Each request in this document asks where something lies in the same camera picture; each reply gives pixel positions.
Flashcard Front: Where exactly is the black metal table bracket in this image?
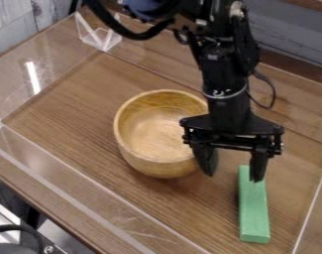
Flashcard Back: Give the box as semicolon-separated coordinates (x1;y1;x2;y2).
20;220;70;254

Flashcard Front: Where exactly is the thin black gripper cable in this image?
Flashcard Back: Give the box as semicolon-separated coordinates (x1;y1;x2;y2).
245;68;277;110

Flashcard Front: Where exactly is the brown wooden bowl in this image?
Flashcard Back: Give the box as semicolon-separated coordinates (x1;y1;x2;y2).
113;89;208;179

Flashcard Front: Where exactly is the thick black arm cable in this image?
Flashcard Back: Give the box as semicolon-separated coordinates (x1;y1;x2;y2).
81;0;178;42

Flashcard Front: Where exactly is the clear acrylic corner bracket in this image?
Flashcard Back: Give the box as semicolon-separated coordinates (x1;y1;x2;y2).
76;13;122;52

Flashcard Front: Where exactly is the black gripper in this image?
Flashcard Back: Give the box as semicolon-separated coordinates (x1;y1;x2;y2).
180;86;285;183

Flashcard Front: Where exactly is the black cable under table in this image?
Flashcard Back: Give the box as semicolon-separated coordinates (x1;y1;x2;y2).
0;224;49;254

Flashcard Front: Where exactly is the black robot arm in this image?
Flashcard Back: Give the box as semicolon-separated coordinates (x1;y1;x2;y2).
170;0;284;182

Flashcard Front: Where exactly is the green rectangular block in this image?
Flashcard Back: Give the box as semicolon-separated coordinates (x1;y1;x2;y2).
240;165;271;244

